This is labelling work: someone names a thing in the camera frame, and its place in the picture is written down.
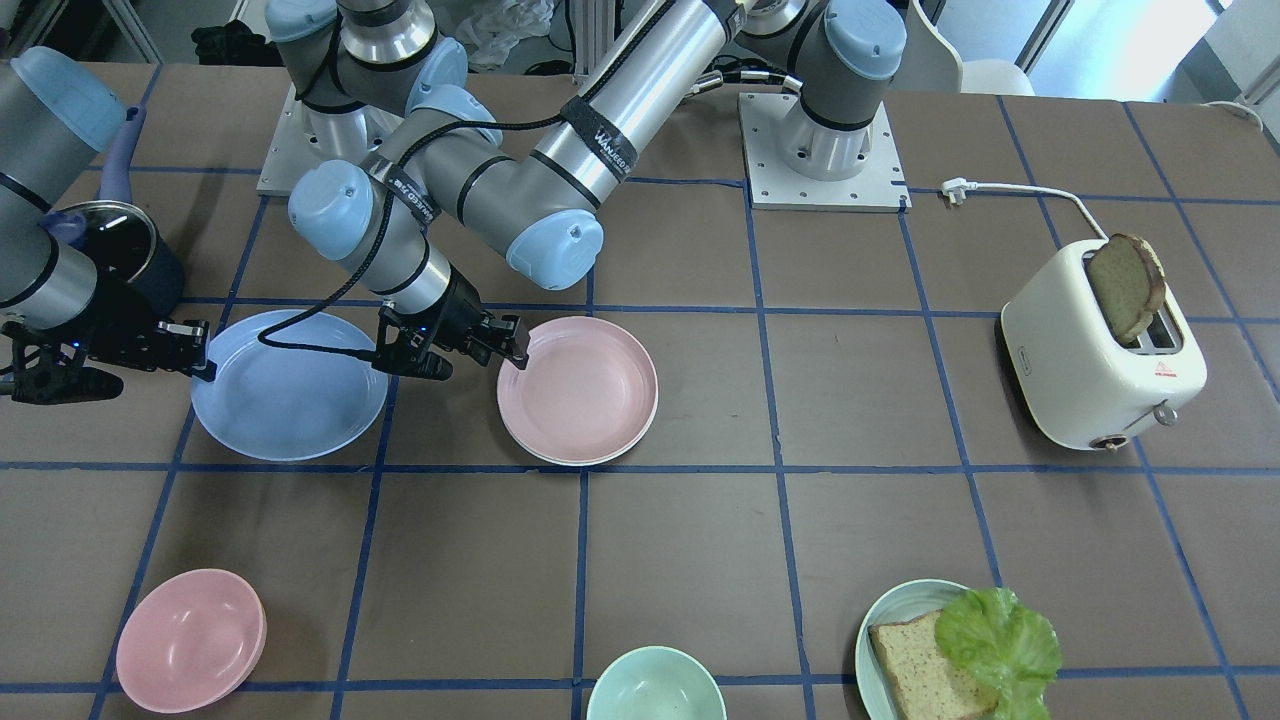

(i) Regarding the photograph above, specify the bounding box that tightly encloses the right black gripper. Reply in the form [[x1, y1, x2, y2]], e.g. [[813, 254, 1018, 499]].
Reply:
[[3, 281, 218, 406]]

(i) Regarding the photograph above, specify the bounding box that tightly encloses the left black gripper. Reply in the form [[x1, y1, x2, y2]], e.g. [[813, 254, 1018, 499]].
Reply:
[[372, 275, 529, 380]]

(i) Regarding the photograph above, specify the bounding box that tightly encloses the blue plate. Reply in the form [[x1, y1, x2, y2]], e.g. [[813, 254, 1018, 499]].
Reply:
[[191, 309, 389, 461]]

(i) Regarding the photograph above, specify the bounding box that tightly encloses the pink plate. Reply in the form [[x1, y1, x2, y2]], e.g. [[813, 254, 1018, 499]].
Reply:
[[495, 316, 659, 413]]

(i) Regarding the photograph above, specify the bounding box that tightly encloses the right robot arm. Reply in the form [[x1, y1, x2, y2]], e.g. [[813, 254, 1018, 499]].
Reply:
[[3, 46, 490, 405]]

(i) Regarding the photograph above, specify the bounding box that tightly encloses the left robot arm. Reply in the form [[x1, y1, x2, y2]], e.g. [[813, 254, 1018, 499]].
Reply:
[[265, 1, 908, 380]]

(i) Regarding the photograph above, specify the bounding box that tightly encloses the white plate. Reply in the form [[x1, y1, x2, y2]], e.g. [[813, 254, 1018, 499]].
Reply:
[[500, 400, 657, 468]]

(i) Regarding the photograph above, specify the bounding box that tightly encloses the dark blue cooking pot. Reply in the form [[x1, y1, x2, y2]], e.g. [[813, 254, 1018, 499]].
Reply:
[[38, 104, 186, 316]]

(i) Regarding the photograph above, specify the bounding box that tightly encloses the pink bowl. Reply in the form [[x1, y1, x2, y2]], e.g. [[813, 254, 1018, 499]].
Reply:
[[116, 568, 268, 714]]

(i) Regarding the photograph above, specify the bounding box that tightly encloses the mint green bowl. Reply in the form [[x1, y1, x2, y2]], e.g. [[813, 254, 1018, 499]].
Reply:
[[585, 646, 727, 719]]

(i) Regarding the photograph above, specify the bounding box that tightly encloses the mint green plate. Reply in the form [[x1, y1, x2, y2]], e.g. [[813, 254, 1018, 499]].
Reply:
[[855, 579, 972, 720]]

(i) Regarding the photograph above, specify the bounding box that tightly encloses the white chair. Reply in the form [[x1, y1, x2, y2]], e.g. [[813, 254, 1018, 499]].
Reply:
[[890, 1, 1036, 96]]

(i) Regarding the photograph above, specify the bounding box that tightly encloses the bread slice on plate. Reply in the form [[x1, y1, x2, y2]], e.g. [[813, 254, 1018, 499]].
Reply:
[[869, 609, 998, 719]]

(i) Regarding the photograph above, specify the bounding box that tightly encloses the white toaster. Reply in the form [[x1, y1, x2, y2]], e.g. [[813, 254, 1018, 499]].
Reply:
[[998, 240, 1208, 451]]

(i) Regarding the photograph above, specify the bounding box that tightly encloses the green lettuce leaf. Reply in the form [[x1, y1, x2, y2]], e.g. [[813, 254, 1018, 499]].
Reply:
[[934, 587, 1062, 719]]

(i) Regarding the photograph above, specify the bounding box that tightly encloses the bread slice in toaster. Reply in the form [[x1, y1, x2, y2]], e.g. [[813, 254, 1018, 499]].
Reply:
[[1085, 233, 1169, 347]]

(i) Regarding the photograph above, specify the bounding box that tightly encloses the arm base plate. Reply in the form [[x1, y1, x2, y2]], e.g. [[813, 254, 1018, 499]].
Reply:
[[739, 92, 911, 213], [256, 86, 402, 197]]

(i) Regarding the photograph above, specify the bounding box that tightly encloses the white toaster power cable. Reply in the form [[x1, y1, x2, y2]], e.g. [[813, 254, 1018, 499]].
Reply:
[[942, 177, 1106, 242]]

